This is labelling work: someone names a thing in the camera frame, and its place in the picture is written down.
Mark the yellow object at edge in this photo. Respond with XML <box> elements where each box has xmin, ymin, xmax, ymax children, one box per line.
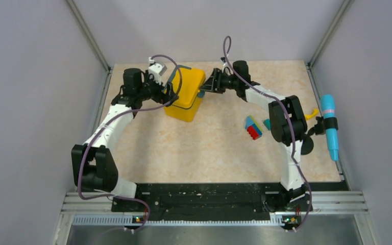
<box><xmin>305</xmin><ymin>108</ymin><xmax>320</xmax><ymax>120</ymax></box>

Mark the small teal block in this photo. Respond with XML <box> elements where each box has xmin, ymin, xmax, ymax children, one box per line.
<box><xmin>263</xmin><ymin>118</ymin><xmax>271</xmax><ymax>131</ymax></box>

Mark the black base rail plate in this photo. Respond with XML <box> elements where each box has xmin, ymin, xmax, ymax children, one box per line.
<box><xmin>79</xmin><ymin>182</ymin><xmax>350</xmax><ymax>222</ymax></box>

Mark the toy brick block assembly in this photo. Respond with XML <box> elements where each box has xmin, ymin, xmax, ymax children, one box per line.
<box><xmin>244</xmin><ymin>115</ymin><xmax>263</xmax><ymax>140</ymax></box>

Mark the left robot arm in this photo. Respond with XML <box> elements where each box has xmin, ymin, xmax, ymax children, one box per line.
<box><xmin>71</xmin><ymin>65</ymin><xmax>178</xmax><ymax>211</ymax></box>

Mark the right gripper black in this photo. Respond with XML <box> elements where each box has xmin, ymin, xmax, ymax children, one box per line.
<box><xmin>200</xmin><ymin>68</ymin><xmax>239</xmax><ymax>94</ymax></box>

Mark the yellow medicine box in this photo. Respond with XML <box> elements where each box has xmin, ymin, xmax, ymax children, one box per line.
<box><xmin>164</xmin><ymin>65</ymin><xmax>206</xmax><ymax>123</ymax></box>

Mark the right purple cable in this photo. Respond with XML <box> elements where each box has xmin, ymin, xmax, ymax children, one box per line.
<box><xmin>223</xmin><ymin>35</ymin><xmax>313</xmax><ymax>233</ymax></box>

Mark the blue cylinder tool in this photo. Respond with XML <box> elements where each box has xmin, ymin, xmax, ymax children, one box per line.
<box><xmin>321</xmin><ymin>94</ymin><xmax>339</xmax><ymax>161</ymax></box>

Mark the black round stand base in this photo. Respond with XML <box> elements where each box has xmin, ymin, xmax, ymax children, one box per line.
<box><xmin>301</xmin><ymin>137</ymin><xmax>314</xmax><ymax>155</ymax></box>

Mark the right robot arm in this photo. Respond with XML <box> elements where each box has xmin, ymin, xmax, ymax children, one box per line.
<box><xmin>201</xmin><ymin>60</ymin><xmax>307</xmax><ymax>210</ymax></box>

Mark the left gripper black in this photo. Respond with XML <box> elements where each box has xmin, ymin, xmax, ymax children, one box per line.
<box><xmin>137</xmin><ymin>70</ymin><xmax>179</xmax><ymax>107</ymax></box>

